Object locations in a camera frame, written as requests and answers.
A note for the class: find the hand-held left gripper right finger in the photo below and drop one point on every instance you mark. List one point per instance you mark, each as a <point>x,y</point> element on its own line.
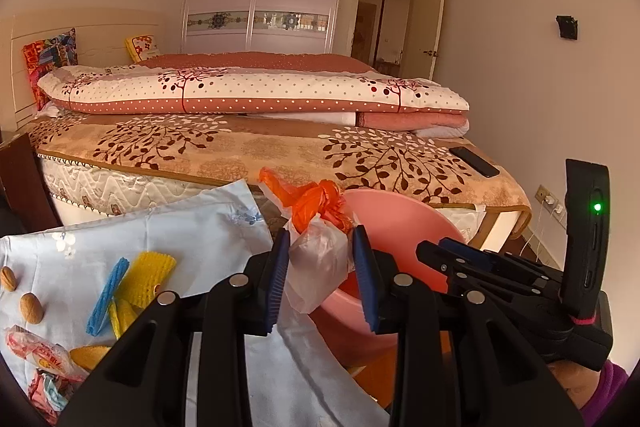
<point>362,279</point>

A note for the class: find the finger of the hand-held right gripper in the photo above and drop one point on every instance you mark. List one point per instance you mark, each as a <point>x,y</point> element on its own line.
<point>435,257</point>
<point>472,253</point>

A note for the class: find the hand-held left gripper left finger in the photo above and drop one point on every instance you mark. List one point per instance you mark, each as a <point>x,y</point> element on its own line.
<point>277,279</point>

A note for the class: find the white and orange plastic bag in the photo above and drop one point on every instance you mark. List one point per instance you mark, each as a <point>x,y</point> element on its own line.
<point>315,267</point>

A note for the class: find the pink plastic bucket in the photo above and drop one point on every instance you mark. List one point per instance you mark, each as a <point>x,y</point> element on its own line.
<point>395,222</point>

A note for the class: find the person's right forearm purple sleeve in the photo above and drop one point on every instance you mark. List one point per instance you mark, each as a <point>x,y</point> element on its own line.
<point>607,394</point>

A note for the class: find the white charger plug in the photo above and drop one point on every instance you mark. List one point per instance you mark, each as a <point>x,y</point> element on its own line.
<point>551,203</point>

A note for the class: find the black smartphone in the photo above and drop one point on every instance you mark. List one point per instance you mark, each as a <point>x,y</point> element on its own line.
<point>475,162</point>

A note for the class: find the light blue floral cloth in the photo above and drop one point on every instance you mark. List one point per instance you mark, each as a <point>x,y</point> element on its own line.
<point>175,227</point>

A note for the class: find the brown leaf print blanket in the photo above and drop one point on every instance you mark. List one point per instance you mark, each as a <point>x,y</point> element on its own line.
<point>280,152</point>

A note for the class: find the yellow foam net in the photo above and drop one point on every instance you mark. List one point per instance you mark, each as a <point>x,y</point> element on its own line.
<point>147,277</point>

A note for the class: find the folded pink blanket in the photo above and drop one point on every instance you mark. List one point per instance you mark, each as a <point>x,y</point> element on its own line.
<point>405,121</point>

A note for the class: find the folded white sheet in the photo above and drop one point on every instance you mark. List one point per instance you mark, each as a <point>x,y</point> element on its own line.
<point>310,117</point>

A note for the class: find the blue foam net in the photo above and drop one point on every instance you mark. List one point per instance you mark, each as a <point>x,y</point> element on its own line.
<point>107,292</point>

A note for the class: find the white quilted mattress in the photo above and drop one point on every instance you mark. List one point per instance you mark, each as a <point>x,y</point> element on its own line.
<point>125,189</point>

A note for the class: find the folded polka dot quilt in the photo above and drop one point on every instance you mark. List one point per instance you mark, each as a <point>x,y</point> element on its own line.
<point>250,89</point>

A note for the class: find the orange yellow wrapper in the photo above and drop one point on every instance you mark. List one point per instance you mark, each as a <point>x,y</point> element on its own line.
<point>90,355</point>

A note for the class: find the red brown quilt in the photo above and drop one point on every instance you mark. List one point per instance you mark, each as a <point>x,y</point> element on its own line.
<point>260,61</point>

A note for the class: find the cream room door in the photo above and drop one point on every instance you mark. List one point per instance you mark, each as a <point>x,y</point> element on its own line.
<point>434,27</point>

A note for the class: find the walnut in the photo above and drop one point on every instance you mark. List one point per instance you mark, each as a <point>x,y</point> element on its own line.
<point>31,307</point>
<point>7,278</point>

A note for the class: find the clear red white snack packet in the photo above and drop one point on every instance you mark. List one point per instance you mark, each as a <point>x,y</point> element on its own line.
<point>35,349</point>

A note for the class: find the pink blue snack packet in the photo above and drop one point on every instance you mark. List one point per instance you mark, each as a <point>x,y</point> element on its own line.
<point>47,394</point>

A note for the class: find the yellow flowered pillow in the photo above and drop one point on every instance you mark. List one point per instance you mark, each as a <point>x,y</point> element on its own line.
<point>142,48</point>

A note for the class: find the dark wooden furniture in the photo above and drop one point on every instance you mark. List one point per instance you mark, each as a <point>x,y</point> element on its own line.
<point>25,187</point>

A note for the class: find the wooden bed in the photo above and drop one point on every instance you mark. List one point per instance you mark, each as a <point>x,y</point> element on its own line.
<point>100,37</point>

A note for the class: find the colourful patterned pillow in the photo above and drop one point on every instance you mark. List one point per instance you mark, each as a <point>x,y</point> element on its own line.
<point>50,57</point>

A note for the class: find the wall socket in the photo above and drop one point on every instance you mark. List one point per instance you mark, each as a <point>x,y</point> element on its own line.
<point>540,193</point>

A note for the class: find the black wall fixture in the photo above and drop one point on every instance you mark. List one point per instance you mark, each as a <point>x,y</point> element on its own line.
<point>567,27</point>

